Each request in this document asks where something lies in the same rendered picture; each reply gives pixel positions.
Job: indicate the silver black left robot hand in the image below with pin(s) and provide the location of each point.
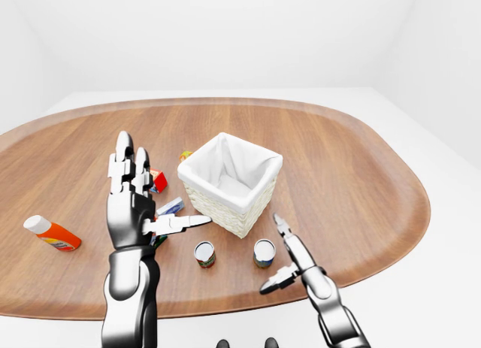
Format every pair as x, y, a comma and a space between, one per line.
126, 220

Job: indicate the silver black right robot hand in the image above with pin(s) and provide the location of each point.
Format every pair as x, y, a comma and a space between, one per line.
300, 256

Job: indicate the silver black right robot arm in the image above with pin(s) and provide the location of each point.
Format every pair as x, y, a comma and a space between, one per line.
334, 310

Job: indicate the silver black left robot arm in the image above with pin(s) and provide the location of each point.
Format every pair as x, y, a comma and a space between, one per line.
129, 299

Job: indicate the red labelled soup tin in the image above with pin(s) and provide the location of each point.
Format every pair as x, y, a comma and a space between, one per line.
204, 255

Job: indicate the white woven lined basket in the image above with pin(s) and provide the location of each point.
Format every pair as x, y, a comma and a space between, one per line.
231, 182

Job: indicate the blue green labelled tin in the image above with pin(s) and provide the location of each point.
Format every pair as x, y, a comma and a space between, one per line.
264, 254

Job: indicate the dark green printed box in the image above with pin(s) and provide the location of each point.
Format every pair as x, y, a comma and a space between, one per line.
158, 241

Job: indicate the blue white printed box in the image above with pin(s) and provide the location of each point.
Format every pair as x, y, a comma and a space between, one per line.
171, 207

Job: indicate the red printed food box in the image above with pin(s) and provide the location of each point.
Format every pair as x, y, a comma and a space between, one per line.
159, 180

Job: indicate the orange bottle with white cap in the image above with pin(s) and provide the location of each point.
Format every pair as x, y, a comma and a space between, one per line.
52, 233

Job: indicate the small orange yellow box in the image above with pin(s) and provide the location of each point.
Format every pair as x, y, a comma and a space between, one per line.
185, 155

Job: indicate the small dark rounded shape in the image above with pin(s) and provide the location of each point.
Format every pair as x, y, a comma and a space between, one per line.
223, 343
271, 342

